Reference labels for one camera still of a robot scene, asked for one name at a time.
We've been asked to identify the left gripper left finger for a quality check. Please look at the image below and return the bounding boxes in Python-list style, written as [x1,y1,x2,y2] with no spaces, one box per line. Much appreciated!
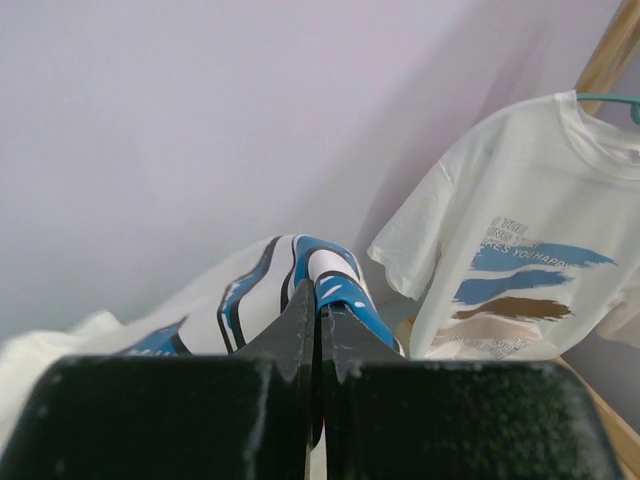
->
[1,281,315,479]

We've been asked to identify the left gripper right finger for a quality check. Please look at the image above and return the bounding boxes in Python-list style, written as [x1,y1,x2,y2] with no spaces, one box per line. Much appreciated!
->
[320,306,625,479]

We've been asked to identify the white flower print t-shirt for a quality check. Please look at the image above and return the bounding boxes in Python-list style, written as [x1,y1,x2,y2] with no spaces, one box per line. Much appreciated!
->
[1,235,403,438]

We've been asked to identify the white brush-stroke print t-shirt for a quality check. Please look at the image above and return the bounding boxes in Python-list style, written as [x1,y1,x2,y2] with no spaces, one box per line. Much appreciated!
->
[368,91,639,360]

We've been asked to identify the teal hanger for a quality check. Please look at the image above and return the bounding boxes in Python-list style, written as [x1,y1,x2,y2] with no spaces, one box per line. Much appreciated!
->
[576,93,640,125]

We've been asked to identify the wooden clothes rack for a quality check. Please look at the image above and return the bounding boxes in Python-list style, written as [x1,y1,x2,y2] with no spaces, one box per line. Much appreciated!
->
[561,1,639,479]

